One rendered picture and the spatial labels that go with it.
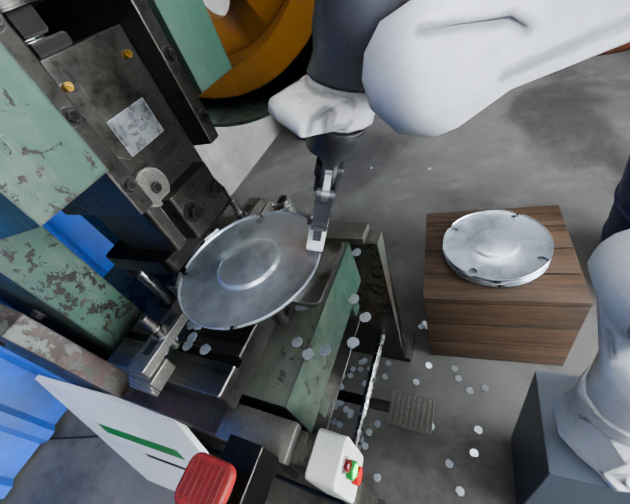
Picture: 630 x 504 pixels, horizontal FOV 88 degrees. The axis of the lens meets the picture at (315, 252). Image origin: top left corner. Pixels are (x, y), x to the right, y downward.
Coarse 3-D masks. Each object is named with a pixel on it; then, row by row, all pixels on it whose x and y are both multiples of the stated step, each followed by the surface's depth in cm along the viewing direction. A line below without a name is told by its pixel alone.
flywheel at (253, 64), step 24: (240, 0) 63; (264, 0) 62; (288, 0) 58; (312, 0) 56; (216, 24) 68; (240, 24) 66; (264, 24) 65; (288, 24) 60; (240, 48) 70; (264, 48) 65; (288, 48) 63; (240, 72) 70; (264, 72) 68; (216, 96) 77
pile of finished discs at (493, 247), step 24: (480, 216) 107; (504, 216) 104; (528, 216) 101; (456, 240) 103; (480, 240) 100; (504, 240) 97; (528, 240) 96; (552, 240) 93; (456, 264) 97; (480, 264) 95; (504, 264) 92; (528, 264) 90
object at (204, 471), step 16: (192, 464) 42; (208, 464) 41; (224, 464) 41; (192, 480) 41; (208, 480) 40; (224, 480) 40; (176, 496) 40; (192, 496) 39; (208, 496) 39; (224, 496) 39
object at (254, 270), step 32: (256, 224) 71; (288, 224) 67; (192, 256) 69; (224, 256) 66; (256, 256) 62; (288, 256) 61; (320, 256) 58; (192, 288) 63; (224, 288) 60; (256, 288) 57; (288, 288) 55; (192, 320) 56; (224, 320) 54; (256, 320) 52
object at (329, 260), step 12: (324, 252) 59; (336, 252) 58; (324, 264) 57; (336, 264) 57; (324, 276) 55; (312, 288) 54; (324, 288) 53; (300, 300) 53; (312, 300) 52; (288, 312) 65
